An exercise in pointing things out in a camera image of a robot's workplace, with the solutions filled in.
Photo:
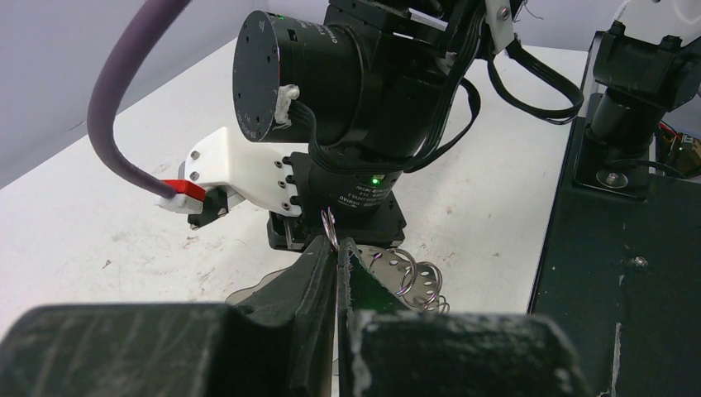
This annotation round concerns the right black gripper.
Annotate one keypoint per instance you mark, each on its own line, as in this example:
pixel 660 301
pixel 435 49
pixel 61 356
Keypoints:
pixel 367 91

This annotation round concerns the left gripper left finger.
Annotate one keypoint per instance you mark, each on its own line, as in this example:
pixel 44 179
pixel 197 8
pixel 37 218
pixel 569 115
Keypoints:
pixel 277 342

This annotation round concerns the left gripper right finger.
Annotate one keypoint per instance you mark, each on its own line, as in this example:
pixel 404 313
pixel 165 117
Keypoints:
pixel 387 349

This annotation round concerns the clear plastic keyring holder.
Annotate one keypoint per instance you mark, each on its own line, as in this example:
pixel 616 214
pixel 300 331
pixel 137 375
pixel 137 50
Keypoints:
pixel 400 274

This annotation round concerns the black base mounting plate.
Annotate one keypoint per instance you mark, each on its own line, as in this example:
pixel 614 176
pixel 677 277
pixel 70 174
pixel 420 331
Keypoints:
pixel 620 275

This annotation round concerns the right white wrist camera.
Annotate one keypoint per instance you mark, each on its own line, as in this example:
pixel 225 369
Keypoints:
pixel 223 170

